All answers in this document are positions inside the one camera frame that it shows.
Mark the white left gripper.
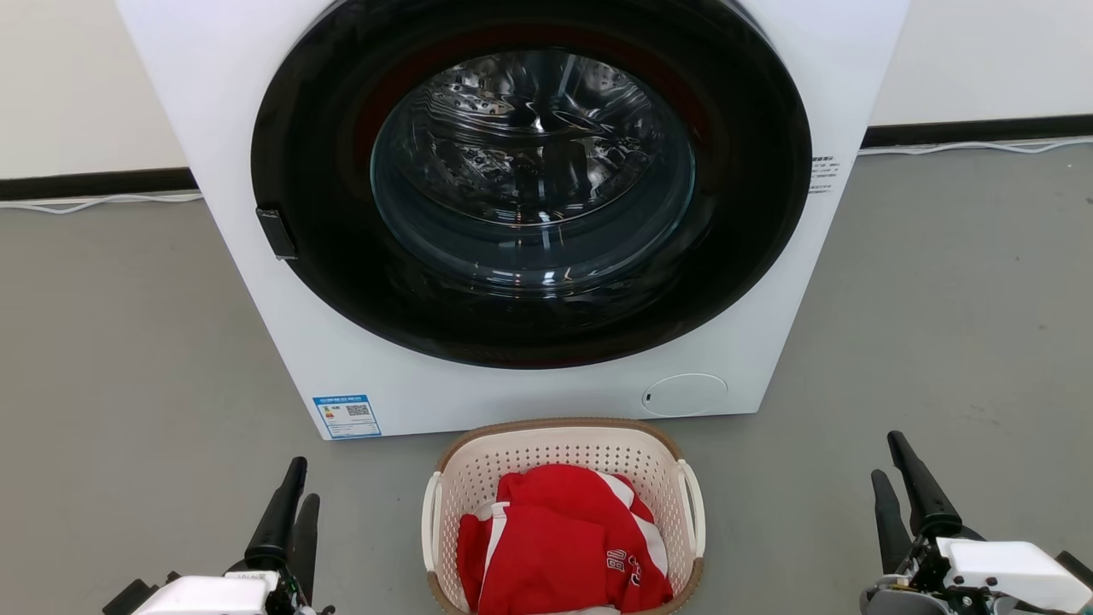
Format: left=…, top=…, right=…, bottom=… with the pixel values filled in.
left=102, top=457, right=336, bottom=615

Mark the blue energy label sticker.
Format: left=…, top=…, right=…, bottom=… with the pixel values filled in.
left=313, top=394, right=383, bottom=440

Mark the white perforated plastic laundry basket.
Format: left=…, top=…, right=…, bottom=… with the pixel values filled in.
left=421, top=418, right=707, bottom=615

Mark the black round washing machine door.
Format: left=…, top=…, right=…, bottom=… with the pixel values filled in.
left=251, top=0, right=813, bottom=370

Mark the white cable along wall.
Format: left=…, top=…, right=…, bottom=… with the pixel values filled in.
left=859, top=136, right=1093, bottom=155
left=0, top=192, right=204, bottom=214

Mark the white front-load washing machine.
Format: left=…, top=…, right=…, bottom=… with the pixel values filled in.
left=115, top=0, right=912, bottom=441

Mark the red and white garment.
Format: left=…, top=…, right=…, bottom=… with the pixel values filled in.
left=457, top=465, right=674, bottom=615

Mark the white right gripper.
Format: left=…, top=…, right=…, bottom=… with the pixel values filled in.
left=860, top=430, right=1093, bottom=615

